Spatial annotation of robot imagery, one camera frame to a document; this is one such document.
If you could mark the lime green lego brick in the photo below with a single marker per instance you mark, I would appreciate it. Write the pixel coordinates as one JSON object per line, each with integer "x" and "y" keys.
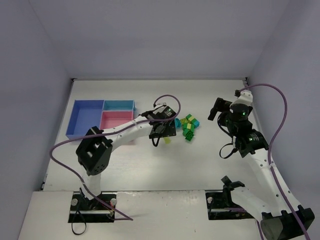
{"x": 167, "y": 140}

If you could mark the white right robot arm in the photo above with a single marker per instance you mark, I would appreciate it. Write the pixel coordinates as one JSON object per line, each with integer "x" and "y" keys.
{"x": 281, "y": 216}

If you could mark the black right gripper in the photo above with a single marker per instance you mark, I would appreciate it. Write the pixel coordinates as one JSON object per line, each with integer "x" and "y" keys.
{"x": 219, "y": 107}

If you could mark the teal green lego stack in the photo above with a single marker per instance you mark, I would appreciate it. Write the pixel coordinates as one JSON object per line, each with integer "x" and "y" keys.
{"x": 177, "y": 123}

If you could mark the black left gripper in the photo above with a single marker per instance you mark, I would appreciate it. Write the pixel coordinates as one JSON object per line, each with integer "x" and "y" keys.
{"x": 168, "y": 129}

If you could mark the green yellow teal lego cluster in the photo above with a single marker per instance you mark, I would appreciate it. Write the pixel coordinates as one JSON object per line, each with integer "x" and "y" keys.
{"x": 189, "y": 124}

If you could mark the blue plastic bin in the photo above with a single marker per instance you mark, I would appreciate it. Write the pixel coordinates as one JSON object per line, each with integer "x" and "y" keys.
{"x": 84, "y": 115}

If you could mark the pink plastic bin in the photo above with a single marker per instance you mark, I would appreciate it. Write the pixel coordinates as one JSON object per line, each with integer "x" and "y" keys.
{"x": 112, "y": 119}

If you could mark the teal plastic bin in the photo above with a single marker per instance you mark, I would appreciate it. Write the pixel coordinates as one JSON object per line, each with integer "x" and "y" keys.
{"x": 119, "y": 105}

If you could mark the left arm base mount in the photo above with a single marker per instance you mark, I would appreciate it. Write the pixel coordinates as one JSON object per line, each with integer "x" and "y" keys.
{"x": 83, "y": 210}

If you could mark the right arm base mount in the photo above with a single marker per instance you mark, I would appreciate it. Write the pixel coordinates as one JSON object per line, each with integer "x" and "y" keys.
{"x": 218, "y": 208}

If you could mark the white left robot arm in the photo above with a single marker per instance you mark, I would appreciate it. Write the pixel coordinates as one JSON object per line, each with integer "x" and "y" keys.
{"x": 94, "y": 151}

